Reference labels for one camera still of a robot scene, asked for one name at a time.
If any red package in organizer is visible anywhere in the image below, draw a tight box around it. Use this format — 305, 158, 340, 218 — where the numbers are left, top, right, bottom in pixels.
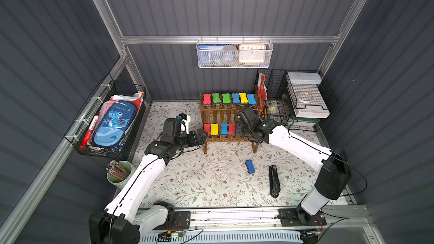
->
257, 73, 267, 112

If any yellow eraser bottom row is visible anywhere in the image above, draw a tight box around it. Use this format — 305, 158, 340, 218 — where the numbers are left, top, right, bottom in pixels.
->
210, 124, 219, 136

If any red eraser row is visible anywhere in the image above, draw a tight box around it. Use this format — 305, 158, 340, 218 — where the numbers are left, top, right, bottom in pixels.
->
228, 123, 236, 136
203, 124, 211, 135
202, 94, 212, 106

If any light blue eraser row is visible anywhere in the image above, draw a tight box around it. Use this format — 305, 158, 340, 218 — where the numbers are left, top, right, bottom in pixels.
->
231, 93, 241, 105
220, 123, 228, 136

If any red marker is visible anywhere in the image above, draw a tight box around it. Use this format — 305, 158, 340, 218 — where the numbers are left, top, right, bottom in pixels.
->
79, 115, 99, 149

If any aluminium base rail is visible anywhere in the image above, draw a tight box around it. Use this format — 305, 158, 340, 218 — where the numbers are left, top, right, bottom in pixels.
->
91, 204, 384, 244

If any green eraser row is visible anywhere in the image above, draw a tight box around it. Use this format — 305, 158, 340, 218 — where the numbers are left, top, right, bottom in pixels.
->
211, 93, 222, 106
222, 93, 232, 106

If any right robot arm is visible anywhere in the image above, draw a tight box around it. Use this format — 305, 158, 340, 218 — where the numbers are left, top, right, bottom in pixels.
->
237, 106, 351, 224

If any black wire desk organizer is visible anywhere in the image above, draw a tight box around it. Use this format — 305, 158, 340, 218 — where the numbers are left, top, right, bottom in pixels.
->
257, 69, 339, 132

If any light blue eraser top row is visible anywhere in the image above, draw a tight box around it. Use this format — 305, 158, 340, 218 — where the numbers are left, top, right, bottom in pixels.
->
231, 93, 241, 105

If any red eraser top row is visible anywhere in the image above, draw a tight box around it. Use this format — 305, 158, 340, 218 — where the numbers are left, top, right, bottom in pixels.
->
202, 94, 212, 106

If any black stapler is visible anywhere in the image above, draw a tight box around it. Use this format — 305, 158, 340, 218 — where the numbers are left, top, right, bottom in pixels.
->
269, 165, 281, 198

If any grey tape roll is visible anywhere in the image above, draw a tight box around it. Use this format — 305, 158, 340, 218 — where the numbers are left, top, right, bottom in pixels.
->
221, 45, 238, 66

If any yellow alarm clock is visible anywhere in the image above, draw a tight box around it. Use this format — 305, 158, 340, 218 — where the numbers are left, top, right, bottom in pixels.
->
238, 44, 267, 64

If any blue dinosaur pencil case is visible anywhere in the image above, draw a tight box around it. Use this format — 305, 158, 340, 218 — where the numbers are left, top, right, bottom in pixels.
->
92, 101, 136, 148

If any light blue eraser bottom row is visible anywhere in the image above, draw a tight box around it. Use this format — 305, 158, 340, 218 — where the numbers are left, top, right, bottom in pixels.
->
220, 123, 228, 136

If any yellow eraser row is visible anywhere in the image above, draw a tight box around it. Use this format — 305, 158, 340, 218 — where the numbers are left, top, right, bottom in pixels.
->
210, 124, 219, 136
239, 93, 249, 104

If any green eraser top row right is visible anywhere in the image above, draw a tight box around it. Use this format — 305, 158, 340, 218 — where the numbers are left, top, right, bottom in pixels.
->
222, 93, 232, 106

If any red eraser bottom row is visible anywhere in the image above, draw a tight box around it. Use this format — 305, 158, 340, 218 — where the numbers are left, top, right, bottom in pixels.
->
203, 124, 211, 135
228, 123, 236, 136

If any white wire hanging basket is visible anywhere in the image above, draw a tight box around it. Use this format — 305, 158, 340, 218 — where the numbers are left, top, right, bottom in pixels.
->
196, 38, 274, 69

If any black wire wall basket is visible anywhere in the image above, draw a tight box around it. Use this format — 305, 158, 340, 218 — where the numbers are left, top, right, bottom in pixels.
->
65, 76, 146, 160

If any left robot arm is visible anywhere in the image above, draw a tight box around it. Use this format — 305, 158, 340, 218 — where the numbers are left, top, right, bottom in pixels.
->
89, 115, 208, 244

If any green pencil cup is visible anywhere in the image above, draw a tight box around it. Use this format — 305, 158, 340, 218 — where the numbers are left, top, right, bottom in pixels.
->
106, 160, 136, 190

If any yellow eraser top row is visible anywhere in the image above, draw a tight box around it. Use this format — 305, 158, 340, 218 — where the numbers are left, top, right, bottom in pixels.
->
239, 93, 249, 104

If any green eraser top row left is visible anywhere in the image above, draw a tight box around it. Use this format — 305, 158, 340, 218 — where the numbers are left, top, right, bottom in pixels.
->
211, 93, 222, 106

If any blue box in basket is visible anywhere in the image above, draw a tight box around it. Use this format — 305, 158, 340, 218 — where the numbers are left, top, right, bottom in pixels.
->
197, 44, 225, 68

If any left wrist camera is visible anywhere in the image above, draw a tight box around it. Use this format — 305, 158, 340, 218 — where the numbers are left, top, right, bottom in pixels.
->
177, 113, 191, 134

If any wooden two-tier shelf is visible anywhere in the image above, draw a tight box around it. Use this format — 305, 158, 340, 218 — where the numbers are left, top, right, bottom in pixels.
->
200, 93, 259, 154

